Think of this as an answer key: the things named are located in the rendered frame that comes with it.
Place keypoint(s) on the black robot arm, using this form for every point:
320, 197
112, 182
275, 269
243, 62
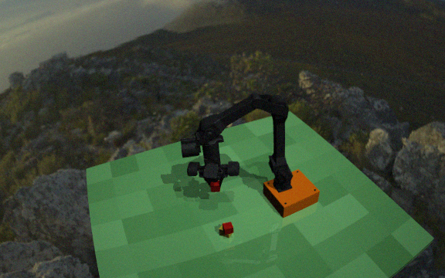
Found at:
209, 136

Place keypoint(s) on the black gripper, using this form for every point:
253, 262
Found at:
231, 169

